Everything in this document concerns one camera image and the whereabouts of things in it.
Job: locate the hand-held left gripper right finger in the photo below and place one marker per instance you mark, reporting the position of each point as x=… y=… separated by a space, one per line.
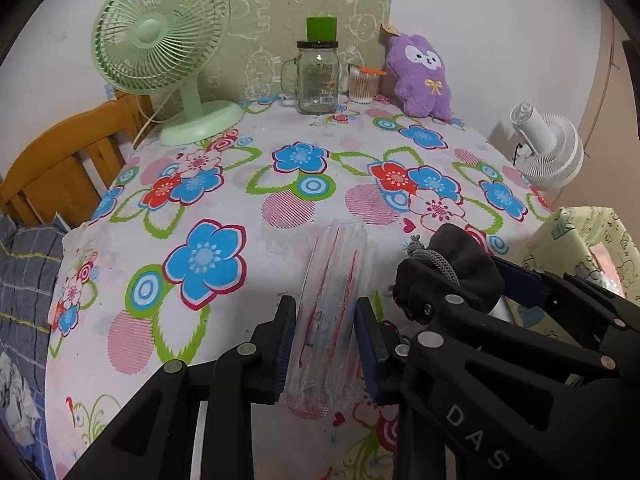
x=365 y=355

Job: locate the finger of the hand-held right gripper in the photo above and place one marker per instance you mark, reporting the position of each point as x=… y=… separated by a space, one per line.
x=470 y=310
x=522 y=282

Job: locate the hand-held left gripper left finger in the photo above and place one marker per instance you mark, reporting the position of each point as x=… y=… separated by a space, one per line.
x=285 y=350

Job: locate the clear plastic packet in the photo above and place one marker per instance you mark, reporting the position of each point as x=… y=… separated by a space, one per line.
x=330 y=285

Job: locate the yellow fabric storage bin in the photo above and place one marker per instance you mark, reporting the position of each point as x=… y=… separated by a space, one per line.
x=585 y=230

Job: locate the pink packet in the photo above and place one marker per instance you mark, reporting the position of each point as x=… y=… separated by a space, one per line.
x=605 y=262

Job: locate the white folded cloth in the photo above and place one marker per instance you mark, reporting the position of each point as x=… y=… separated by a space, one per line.
x=501 y=307

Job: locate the white desk fan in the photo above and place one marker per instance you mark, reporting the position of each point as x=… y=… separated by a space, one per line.
x=555 y=150

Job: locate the floral tablecloth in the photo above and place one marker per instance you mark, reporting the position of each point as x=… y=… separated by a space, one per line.
x=250 y=200

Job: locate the beige wooden door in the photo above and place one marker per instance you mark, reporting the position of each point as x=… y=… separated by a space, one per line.
x=620 y=135

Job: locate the purple plush bunny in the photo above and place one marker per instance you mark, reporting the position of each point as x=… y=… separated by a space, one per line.
x=422 y=90

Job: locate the cotton swab jar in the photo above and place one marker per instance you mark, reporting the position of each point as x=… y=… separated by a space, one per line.
x=361 y=87

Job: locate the grey plaid bedding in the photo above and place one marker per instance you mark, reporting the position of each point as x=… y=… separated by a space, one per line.
x=25 y=285

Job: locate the glass jar mug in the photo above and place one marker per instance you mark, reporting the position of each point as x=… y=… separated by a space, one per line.
x=317 y=80

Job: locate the white patterned cloth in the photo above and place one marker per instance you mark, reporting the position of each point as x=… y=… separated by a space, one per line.
x=15 y=395

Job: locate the green cylindrical container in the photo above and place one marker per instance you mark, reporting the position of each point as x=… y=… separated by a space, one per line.
x=321 y=29

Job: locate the green desk fan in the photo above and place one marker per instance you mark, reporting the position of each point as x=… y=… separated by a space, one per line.
x=150 y=30

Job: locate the green patterned wall panel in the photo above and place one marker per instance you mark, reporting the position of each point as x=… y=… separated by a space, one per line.
x=265 y=25

